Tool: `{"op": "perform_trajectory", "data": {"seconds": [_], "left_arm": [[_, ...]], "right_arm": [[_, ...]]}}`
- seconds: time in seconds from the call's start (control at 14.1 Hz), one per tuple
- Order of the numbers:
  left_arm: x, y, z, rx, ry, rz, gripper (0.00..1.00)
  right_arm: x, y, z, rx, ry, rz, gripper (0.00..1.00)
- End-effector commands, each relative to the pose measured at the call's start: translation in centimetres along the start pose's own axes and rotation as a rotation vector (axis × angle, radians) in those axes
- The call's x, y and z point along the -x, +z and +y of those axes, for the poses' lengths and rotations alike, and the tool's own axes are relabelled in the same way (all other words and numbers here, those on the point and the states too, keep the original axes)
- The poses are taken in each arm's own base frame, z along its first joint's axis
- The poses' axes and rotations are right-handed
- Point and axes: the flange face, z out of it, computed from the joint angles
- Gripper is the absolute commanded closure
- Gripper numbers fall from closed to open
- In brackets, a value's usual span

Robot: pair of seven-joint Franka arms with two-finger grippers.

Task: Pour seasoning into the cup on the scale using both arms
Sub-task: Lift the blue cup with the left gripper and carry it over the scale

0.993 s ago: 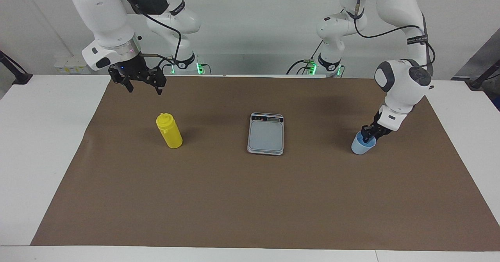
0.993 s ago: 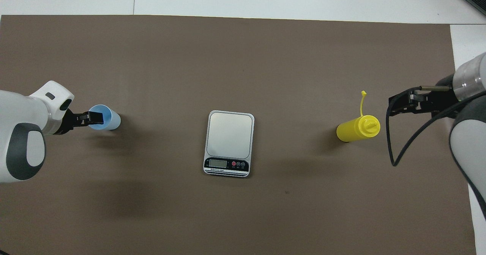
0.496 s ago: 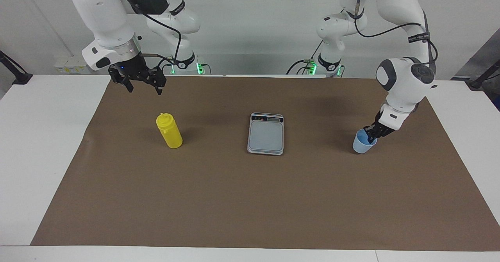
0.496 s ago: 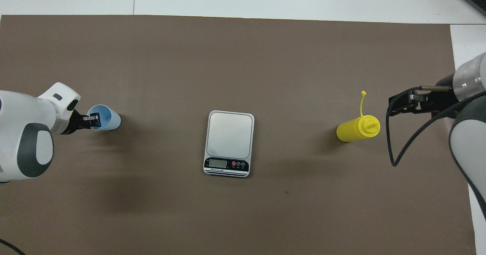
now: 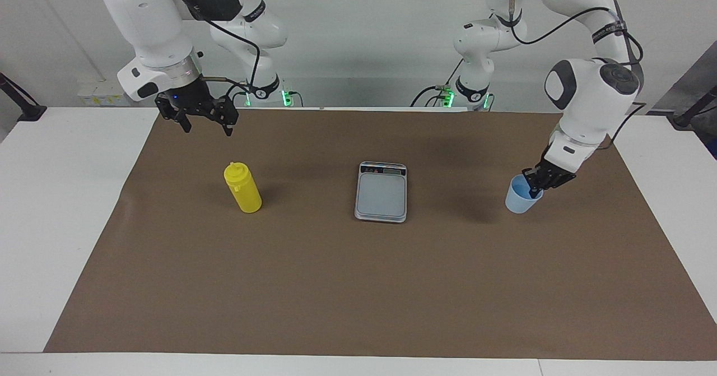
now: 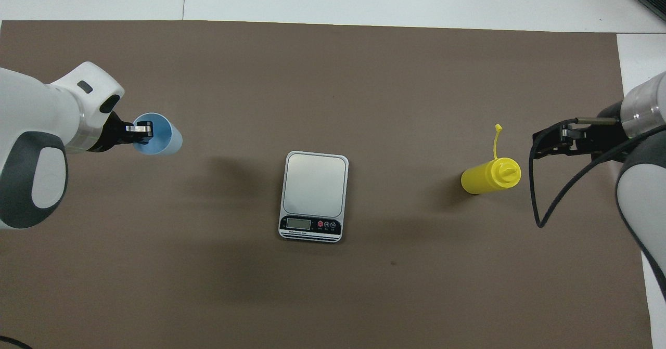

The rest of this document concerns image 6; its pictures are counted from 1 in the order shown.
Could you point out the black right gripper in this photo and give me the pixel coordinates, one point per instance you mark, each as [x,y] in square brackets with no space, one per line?
[598,138]

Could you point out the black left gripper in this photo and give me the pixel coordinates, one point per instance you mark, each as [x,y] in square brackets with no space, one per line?
[115,133]

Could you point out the light blue plastic cup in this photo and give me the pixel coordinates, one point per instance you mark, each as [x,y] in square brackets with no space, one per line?
[166,138]

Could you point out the yellow squeeze bottle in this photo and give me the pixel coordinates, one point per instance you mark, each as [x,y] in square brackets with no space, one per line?
[486,177]

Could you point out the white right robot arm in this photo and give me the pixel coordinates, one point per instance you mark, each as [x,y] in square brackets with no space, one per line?
[645,193]

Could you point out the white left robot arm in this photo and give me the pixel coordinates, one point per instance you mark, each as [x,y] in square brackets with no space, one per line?
[31,110]

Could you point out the silver digital kitchen scale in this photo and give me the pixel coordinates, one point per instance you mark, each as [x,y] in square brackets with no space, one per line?
[312,182]

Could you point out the brown paper mat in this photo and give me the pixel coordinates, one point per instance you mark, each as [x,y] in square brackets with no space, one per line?
[333,78]

